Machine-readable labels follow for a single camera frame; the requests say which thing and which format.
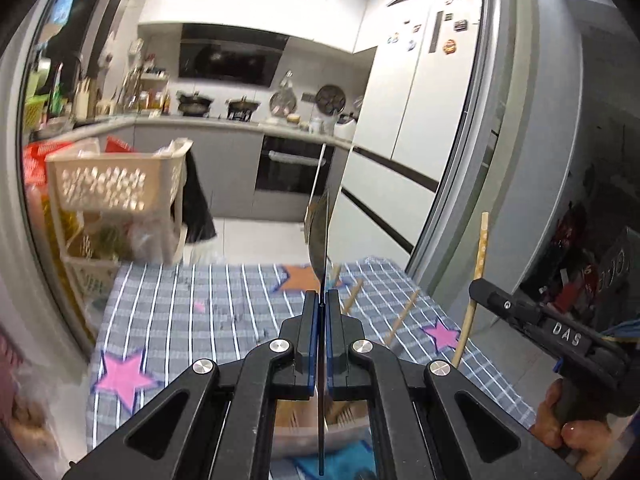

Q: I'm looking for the beige utensil holder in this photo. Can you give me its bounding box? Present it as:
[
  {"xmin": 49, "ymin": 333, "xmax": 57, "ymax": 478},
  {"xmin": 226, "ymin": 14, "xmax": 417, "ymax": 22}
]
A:
[{"xmin": 271, "ymin": 396, "xmax": 370, "ymax": 458}]

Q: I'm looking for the blue patterned bamboo chopstick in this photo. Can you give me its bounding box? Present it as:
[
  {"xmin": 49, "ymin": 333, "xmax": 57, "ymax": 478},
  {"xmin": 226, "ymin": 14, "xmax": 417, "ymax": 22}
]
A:
[
  {"xmin": 328, "ymin": 263, "xmax": 342, "ymax": 289},
  {"xmin": 451, "ymin": 211, "xmax": 489, "ymax": 368}
]

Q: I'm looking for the beige perforated storage cart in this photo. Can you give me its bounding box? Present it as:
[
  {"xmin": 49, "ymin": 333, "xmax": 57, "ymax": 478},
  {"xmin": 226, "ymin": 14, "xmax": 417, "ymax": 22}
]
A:
[{"xmin": 46, "ymin": 138, "xmax": 192, "ymax": 304}]

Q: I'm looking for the grey kitchen counter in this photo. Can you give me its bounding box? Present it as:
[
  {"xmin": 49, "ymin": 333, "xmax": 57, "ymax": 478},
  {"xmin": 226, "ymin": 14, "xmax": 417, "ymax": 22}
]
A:
[{"xmin": 37, "ymin": 115, "xmax": 352, "ymax": 222}]

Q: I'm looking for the grey checked tablecloth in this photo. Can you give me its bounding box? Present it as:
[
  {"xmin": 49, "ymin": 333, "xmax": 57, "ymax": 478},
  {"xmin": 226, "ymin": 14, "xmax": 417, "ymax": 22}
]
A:
[{"xmin": 86, "ymin": 257, "xmax": 535, "ymax": 451}]

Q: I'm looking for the right hand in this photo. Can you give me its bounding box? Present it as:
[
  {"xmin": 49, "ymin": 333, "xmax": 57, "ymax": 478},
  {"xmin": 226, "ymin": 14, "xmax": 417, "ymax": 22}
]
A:
[{"xmin": 529, "ymin": 378, "xmax": 620, "ymax": 479}]

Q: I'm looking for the dark plastic utensil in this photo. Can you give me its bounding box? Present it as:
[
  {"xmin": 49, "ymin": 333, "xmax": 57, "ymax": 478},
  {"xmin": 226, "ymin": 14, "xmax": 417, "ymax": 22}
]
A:
[{"xmin": 309, "ymin": 191, "xmax": 329, "ymax": 478}]

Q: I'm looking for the white refrigerator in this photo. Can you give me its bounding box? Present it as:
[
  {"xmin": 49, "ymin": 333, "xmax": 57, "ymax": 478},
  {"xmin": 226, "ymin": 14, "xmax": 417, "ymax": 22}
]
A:
[{"xmin": 328, "ymin": 0, "xmax": 483, "ymax": 266}]

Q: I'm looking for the black built-in oven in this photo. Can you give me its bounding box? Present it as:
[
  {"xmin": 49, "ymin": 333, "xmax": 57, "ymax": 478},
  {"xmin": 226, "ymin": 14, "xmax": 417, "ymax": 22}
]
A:
[{"xmin": 255, "ymin": 136, "xmax": 334, "ymax": 195}]

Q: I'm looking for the black range hood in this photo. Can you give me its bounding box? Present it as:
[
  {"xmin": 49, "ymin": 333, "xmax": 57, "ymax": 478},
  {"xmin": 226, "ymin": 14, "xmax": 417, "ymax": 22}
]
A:
[{"xmin": 178, "ymin": 23, "xmax": 290, "ymax": 88}]

